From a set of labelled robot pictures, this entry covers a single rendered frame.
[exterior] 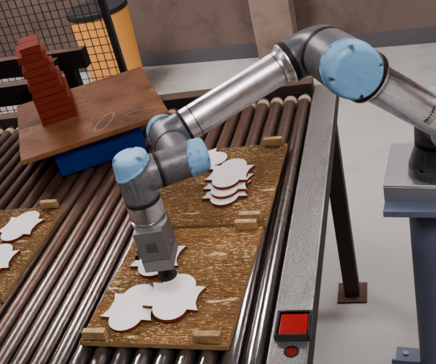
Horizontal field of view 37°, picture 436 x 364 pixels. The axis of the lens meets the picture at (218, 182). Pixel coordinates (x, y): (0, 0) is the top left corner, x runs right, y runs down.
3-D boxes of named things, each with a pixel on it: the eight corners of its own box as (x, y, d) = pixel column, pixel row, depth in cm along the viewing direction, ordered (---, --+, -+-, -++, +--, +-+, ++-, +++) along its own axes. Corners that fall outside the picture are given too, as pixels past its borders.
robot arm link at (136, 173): (154, 154, 129) (112, 169, 127) (167, 201, 134) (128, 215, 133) (145, 139, 135) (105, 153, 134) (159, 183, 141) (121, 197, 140)
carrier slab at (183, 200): (288, 146, 204) (287, 142, 203) (267, 227, 171) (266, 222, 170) (182, 154, 214) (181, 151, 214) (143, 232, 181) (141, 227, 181)
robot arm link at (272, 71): (317, 3, 149) (133, 117, 148) (339, 16, 140) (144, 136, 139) (333, 46, 156) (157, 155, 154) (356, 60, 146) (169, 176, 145)
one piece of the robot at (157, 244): (122, 198, 143) (143, 256, 151) (114, 223, 136) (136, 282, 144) (165, 192, 141) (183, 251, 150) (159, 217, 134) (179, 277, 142)
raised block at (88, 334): (110, 335, 147) (106, 326, 145) (107, 341, 145) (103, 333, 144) (86, 334, 148) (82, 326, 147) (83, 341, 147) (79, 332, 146)
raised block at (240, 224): (259, 226, 169) (257, 217, 168) (258, 230, 168) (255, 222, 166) (237, 227, 171) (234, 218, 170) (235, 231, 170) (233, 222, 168)
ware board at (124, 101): (141, 70, 259) (141, 66, 258) (170, 116, 217) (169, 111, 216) (18, 110, 252) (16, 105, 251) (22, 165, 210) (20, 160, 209)
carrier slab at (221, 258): (264, 230, 170) (263, 225, 169) (229, 351, 137) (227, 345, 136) (141, 234, 181) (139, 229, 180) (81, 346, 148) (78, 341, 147)
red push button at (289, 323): (310, 318, 141) (308, 313, 140) (307, 339, 136) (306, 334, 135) (282, 318, 142) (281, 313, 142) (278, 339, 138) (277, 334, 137)
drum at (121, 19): (162, 81, 524) (137, -8, 487) (136, 109, 488) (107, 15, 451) (113, 84, 542) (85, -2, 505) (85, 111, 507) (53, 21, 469)
